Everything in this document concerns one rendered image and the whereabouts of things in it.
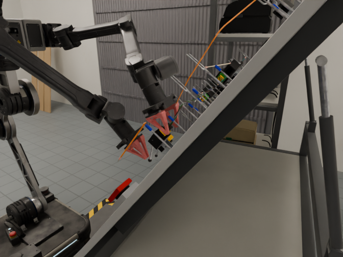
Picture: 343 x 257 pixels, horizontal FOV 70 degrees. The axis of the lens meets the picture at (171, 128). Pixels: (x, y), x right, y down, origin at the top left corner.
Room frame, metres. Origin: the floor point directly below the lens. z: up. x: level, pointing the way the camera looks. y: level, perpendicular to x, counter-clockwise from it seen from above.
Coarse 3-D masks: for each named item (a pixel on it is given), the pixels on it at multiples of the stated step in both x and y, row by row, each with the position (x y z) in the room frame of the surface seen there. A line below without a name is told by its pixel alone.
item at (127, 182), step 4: (128, 180) 0.50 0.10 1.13; (124, 184) 0.48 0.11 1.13; (128, 184) 0.49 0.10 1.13; (116, 188) 0.46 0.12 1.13; (120, 188) 0.47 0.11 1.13; (124, 188) 0.48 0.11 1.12; (116, 192) 0.46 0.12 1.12; (120, 192) 0.47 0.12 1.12; (112, 196) 0.47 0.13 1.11; (116, 196) 0.47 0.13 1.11; (112, 200) 0.47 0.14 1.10
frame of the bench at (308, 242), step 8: (240, 144) 1.43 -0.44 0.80; (248, 144) 1.43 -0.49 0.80; (288, 152) 1.31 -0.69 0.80; (296, 152) 1.31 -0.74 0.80; (304, 160) 1.22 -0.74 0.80; (304, 168) 1.13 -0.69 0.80; (304, 176) 1.05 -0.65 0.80; (304, 184) 0.98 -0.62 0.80; (304, 192) 0.92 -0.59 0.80; (304, 200) 0.86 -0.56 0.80; (304, 208) 0.81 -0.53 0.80; (304, 216) 0.76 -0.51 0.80; (304, 224) 0.72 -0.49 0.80; (312, 224) 0.72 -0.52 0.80; (304, 232) 0.68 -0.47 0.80; (312, 232) 0.68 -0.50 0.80; (304, 240) 0.65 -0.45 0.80; (312, 240) 0.65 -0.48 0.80; (304, 248) 0.61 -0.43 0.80; (312, 248) 0.61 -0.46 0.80; (304, 256) 0.58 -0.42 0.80; (312, 256) 0.58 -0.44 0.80
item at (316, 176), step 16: (304, 128) 1.29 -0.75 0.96; (304, 144) 1.27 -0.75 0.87; (320, 160) 0.85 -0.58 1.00; (320, 176) 0.73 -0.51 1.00; (320, 192) 0.64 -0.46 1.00; (320, 208) 0.57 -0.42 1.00; (320, 224) 0.50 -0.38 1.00; (320, 240) 0.45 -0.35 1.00; (320, 256) 0.41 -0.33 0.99; (336, 256) 0.37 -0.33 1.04
